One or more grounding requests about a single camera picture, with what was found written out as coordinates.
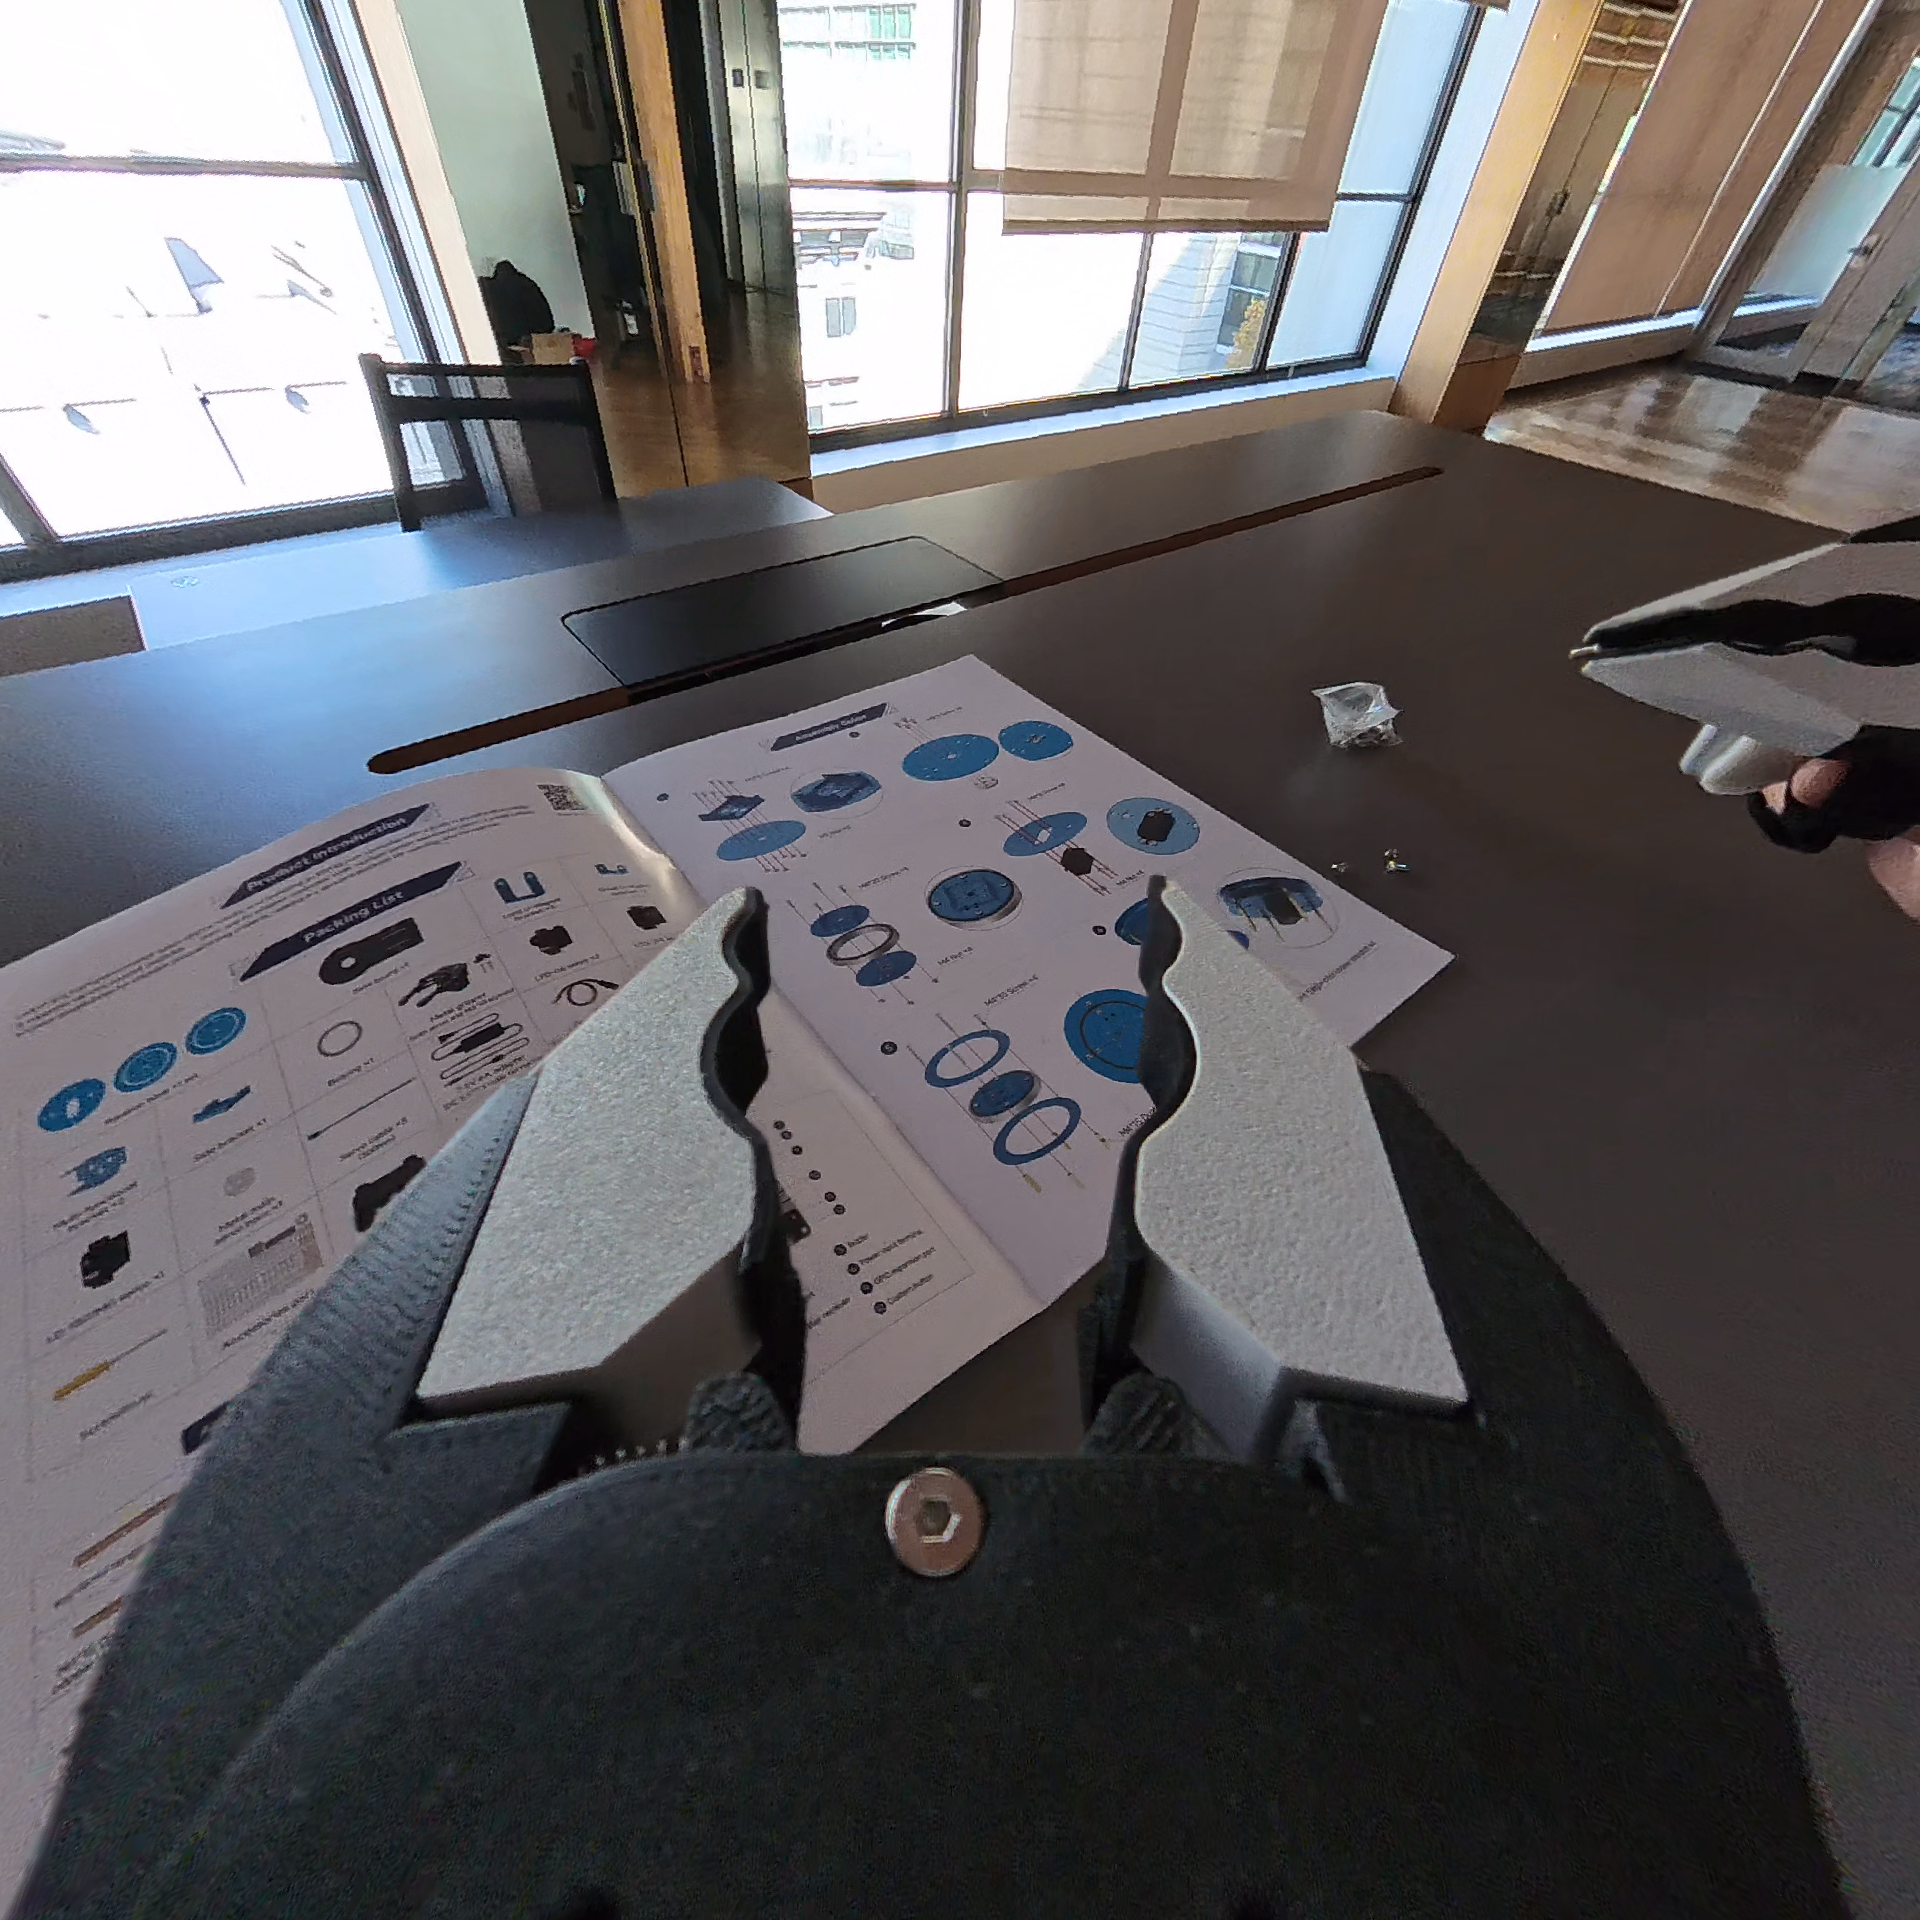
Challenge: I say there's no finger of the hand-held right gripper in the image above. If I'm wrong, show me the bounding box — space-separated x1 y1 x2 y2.
1566 535 1920 663
1579 635 1920 795

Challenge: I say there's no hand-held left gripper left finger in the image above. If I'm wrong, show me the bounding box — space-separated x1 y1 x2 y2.
417 886 799 1446

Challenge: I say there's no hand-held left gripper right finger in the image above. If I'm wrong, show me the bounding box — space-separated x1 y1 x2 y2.
1114 876 1472 1465

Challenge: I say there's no pale grey desk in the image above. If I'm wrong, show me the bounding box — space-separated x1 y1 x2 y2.
0 474 835 679

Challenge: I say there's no person's right hand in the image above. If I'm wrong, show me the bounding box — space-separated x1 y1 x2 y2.
1786 755 1920 919

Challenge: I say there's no open instruction booklet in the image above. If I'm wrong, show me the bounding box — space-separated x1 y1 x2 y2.
0 648 1457 1791

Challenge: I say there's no window with roller blind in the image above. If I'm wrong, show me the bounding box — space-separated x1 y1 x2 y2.
777 0 1488 439

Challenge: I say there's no black slat-back chair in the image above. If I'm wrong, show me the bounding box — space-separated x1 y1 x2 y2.
356 351 619 535

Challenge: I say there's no beige roller blind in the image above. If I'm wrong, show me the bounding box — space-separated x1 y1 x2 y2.
1000 0 1392 237

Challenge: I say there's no black backpack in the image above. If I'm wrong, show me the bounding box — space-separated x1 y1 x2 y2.
478 259 561 367

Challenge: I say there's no large grid window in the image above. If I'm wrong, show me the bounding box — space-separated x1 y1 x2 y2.
0 0 459 544

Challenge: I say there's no black desk cable hatch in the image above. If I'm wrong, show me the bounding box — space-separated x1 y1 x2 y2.
557 535 1005 692

